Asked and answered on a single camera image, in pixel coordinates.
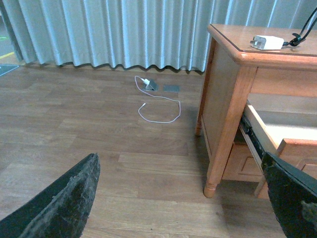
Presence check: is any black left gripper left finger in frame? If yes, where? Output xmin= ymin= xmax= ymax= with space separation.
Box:
xmin=0 ymin=154 xmax=101 ymax=238

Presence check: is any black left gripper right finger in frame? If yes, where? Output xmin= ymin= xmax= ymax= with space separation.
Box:
xmin=262 ymin=152 xmax=317 ymax=238

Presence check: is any wooden drawer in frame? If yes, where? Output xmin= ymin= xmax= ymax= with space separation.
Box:
xmin=239 ymin=100 xmax=317 ymax=178
xmin=222 ymin=143 xmax=263 ymax=182

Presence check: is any black charger cable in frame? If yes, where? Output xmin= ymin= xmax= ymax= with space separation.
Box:
xmin=282 ymin=6 xmax=317 ymax=47

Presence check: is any white charger plug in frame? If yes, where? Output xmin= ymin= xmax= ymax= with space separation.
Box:
xmin=250 ymin=35 xmax=284 ymax=51

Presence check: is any wooden nightstand cabinet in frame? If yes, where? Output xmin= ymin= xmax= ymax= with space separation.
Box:
xmin=196 ymin=24 xmax=317 ymax=198

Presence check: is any white plug in socket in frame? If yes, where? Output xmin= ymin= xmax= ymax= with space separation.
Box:
xmin=142 ymin=78 xmax=150 ymax=85

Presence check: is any open metal floor socket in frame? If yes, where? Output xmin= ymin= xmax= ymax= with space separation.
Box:
xmin=143 ymin=79 xmax=159 ymax=91

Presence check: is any closed metal floor plate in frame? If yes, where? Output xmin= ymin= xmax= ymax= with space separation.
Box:
xmin=163 ymin=85 xmax=180 ymax=93

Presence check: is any grey-green pleated curtain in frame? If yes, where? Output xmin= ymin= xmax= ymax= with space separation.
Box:
xmin=0 ymin=0 xmax=317 ymax=71

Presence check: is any white floor charger cable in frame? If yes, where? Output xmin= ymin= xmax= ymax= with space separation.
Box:
xmin=134 ymin=75 xmax=181 ymax=124

